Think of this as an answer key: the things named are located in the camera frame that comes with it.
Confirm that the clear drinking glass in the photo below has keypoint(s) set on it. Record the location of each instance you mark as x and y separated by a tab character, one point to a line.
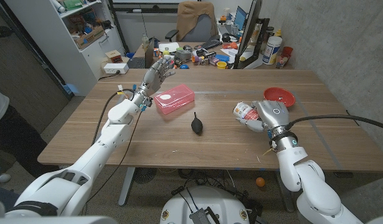
281	60

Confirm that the black keyboard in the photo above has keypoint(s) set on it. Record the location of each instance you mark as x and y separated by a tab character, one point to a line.
211	44

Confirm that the brown jacket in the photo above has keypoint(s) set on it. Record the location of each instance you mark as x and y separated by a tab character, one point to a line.
191	12

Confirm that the red bowl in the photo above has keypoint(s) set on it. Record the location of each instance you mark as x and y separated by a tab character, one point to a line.
280	95

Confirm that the white shelf unit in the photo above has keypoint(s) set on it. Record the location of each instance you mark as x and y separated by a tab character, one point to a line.
63	59

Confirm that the laptop with blue screen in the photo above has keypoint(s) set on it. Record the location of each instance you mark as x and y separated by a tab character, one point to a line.
240	18

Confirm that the white power strip box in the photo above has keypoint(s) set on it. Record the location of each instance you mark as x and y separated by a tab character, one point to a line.
116	68

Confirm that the black monitor stand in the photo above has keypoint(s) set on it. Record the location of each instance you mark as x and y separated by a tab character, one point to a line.
262	34

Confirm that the black headphones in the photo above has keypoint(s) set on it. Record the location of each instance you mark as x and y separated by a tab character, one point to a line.
230	38

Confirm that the clear water bottle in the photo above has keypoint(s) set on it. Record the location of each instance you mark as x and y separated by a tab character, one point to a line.
144	42

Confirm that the black computer monitor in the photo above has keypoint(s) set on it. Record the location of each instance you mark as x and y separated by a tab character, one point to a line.
248	31

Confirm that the red cup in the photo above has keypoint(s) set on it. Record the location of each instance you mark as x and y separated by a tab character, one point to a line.
287	51

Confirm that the grey office chair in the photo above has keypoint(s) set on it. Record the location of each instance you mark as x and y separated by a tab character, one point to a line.
200	29

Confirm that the grey tape roll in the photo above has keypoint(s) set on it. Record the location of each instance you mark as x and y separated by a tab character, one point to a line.
183	55

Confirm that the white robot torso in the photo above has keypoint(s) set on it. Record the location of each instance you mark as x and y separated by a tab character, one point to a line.
54	221

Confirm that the whiteboard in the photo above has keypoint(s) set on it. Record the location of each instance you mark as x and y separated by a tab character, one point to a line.
141	1

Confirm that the white plastic canister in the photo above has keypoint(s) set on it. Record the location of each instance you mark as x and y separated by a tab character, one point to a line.
271	51

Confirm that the orange ball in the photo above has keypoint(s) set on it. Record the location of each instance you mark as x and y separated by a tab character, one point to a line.
260	182

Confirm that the soup can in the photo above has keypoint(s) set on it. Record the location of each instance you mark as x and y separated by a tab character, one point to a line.
244	111

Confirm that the pink clamshell container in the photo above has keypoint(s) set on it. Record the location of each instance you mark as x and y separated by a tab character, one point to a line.
175	99

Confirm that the cardboard box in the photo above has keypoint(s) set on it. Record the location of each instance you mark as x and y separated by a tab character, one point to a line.
90	37

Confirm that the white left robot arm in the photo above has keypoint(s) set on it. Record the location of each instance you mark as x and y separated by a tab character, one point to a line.
94	155

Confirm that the dark open laptop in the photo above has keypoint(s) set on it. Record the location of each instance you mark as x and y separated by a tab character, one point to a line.
141	60

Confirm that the blue bowl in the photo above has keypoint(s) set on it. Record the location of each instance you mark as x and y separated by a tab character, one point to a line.
184	66

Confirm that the black air blower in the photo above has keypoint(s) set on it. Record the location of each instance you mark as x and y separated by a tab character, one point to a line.
197	126

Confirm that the person in white shirt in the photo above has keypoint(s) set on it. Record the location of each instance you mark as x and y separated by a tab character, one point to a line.
10	137

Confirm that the yellow cup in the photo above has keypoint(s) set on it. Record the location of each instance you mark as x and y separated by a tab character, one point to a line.
221	65

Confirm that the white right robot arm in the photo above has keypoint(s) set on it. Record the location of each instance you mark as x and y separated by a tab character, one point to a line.
309	183

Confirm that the cluttered wooden desk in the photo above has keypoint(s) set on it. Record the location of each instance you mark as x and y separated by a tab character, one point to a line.
256	63

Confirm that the black floor fan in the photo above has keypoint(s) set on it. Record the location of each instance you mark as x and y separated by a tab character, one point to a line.
144	175

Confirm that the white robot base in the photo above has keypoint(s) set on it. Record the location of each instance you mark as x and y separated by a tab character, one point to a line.
206	202

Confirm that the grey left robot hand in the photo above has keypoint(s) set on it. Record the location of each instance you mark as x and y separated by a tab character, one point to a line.
154	77

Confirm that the small wooden box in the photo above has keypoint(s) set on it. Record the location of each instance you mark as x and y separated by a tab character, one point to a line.
114	57

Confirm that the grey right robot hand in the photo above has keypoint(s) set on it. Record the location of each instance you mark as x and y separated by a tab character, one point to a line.
273	113

